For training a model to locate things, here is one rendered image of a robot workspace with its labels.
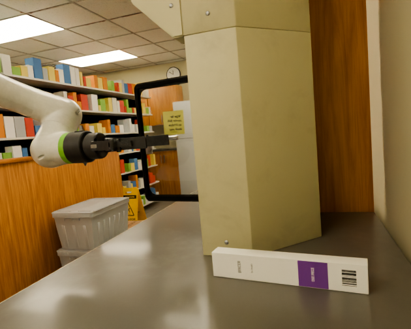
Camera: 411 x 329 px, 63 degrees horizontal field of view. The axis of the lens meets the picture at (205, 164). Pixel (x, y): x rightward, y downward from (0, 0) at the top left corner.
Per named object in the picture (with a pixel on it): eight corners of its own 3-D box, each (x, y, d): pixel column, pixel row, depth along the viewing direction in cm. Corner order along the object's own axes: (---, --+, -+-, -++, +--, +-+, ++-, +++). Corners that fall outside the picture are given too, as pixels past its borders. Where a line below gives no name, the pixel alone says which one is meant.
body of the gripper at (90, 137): (79, 133, 91) (108, 130, 88) (98, 132, 99) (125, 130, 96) (82, 160, 92) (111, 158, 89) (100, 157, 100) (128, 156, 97)
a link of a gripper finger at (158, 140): (146, 146, 97) (147, 146, 98) (168, 145, 95) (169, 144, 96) (145, 136, 97) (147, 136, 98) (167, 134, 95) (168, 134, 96)
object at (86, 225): (134, 229, 325) (130, 196, 322) (96, 252, 268) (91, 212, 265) (98, 229, 338) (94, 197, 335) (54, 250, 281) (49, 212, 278)
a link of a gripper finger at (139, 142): (121, 138, 85) (120, 138, 84) (146, 136, 83) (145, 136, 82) (122, 149, 85) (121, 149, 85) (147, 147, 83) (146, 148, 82)
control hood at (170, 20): (223, 62, 99) (220, 28, 98) (183, 35, 69) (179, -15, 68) (187, 68, 103) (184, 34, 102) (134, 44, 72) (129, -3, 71)
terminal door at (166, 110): (228, 202, 103) (216, 69, 99) (145, 201, 115) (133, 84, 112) (228, 201, 103) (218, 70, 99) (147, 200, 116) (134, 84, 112)
